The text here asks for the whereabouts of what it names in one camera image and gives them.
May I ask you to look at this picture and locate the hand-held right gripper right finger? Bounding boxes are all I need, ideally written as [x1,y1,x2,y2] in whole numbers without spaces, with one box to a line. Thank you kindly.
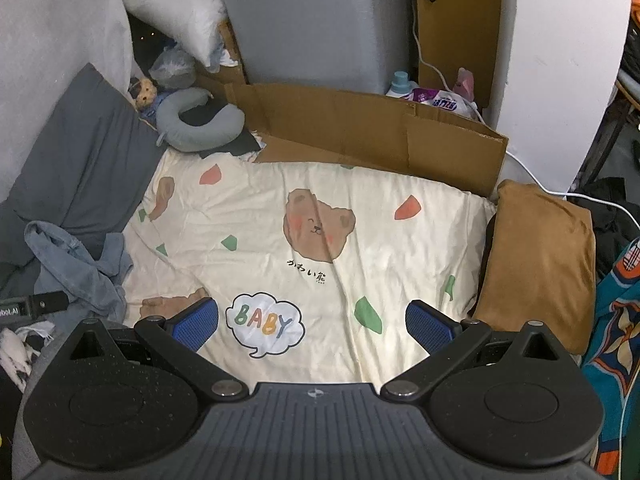
[380,300,563,401]

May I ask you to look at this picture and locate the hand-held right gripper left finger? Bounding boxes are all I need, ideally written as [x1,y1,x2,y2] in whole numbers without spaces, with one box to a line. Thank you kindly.
[65,296,247,401]

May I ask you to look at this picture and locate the blue denim pants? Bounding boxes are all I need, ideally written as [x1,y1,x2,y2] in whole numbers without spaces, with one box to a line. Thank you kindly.
[25,220,133,326]

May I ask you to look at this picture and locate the white black spotted fluffy cloth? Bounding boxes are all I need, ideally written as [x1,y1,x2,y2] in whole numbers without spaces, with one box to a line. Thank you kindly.
[0,322,56,393]

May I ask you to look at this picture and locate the cream bear print blanket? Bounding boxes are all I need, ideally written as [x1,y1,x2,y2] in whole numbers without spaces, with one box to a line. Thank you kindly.
[120,152,498,383]

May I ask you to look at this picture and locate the folded brown cloth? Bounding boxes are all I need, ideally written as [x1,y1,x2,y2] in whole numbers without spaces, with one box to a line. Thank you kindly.
[472,179,598,353]

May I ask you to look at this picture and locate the dark grey pillow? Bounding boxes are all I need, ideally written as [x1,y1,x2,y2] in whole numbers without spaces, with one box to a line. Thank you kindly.
[0,62,166,291]

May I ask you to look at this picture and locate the floral patterned cloth scrap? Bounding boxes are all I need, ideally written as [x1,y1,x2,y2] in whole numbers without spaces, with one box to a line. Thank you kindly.
[235,132,266,163]

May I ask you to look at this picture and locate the teal patterned cloth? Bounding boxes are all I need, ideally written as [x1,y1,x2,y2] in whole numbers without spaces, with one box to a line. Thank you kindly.
[580,237,640,476]

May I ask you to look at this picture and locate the grey neck pillow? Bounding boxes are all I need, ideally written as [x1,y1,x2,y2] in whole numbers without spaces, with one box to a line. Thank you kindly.
[156,86,246,152]

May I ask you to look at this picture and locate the black garment pile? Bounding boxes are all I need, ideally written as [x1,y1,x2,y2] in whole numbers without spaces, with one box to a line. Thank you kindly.
[567,176,640,283]

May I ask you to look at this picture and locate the flattened brown cardboard box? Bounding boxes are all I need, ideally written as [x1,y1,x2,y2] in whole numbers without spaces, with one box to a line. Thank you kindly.
[225,82,510,198]

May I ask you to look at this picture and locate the purple white refill pouch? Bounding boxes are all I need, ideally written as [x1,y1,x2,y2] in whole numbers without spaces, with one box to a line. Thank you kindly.
[407,87,478,120]

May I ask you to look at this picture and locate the small teddy bear toy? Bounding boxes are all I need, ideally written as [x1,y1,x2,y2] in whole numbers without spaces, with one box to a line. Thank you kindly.
[131,77,158,111]

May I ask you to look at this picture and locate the detergent bottle with blue cap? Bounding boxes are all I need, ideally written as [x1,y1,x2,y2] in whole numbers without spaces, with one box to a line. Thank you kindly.
[385,71,413,101]

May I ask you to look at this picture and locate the pink plastic item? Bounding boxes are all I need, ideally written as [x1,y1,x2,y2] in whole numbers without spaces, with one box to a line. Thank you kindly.
[452,67,476,103]

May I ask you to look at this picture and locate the small cardboard box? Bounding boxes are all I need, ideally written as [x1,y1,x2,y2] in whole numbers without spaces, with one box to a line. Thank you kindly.
[192,12,248,91]

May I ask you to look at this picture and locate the clear plastic bag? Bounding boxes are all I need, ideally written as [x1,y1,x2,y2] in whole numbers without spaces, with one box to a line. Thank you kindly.
[150,45,197,90]

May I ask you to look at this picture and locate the brown wooden board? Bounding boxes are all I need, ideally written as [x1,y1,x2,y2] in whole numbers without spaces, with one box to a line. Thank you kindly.
[414,0,503,108]

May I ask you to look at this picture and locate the white pillow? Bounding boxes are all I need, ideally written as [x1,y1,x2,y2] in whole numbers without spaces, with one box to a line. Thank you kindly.
[120,0,228,68]

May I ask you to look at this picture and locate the grey padded panel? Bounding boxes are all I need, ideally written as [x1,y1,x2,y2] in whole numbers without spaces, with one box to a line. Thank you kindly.
[212,0,418,98]

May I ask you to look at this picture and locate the white cable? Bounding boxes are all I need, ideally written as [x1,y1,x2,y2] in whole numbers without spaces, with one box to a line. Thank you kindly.
[410,0,640,241]

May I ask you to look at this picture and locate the metal chair frame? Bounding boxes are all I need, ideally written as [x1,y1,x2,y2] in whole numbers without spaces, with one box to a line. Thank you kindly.
[587,67,640,188]

